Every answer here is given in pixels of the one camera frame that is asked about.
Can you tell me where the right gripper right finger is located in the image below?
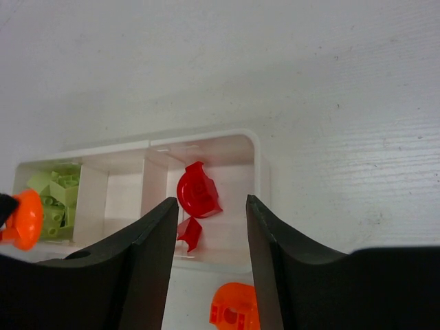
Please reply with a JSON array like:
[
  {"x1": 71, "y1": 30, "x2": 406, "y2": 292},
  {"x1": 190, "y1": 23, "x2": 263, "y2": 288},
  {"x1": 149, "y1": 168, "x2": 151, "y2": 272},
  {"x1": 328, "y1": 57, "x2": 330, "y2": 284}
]
[{"x1": 246, "y1": 195, "x2": 439, "y2": 329}]

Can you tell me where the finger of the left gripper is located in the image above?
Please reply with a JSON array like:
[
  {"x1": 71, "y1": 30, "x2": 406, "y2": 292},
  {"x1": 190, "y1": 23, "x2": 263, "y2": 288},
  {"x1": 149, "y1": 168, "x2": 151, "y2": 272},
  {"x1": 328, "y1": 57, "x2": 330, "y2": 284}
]
[{"x1": 0, "y1": 193, "x2": 19, "y2": 228}]

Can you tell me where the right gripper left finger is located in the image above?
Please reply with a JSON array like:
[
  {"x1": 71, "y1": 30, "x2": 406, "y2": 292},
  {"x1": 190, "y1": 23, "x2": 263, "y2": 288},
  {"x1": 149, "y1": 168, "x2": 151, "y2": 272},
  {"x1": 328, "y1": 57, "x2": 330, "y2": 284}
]
[{"x1": 1, "y1": 197, "x2": 178, "y2": 329}]

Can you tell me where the orange round lego piece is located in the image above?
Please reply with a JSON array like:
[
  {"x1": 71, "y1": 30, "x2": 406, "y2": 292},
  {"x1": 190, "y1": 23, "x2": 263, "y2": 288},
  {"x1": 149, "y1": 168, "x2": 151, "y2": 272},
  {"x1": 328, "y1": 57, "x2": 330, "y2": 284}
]
[{"x1": 1, "y1": 189, "x2": 43, "y2": 251}]

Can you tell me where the small red lego brick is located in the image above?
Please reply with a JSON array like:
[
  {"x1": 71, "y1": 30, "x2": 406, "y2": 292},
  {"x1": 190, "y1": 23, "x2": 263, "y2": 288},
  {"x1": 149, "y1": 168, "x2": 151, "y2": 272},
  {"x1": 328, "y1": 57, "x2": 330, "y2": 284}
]
[{"x1": 177, "y1": 217, "x2": 202, "y2": 253}]

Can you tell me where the red curved lego piece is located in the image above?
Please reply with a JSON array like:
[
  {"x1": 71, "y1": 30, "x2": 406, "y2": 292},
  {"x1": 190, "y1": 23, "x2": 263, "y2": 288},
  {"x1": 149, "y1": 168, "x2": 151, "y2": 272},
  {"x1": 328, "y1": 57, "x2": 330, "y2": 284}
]
[{"x1": 177, "y1": 161, "x2": 223, "y2": 219}]

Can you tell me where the white divided sorting tray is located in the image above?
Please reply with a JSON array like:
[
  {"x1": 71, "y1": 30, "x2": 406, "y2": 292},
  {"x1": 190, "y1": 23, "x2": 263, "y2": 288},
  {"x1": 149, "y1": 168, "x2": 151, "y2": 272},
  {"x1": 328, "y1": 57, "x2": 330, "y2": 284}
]
[{"x1": 1, "y1": 129, "x2": 270, "y2": 274}]

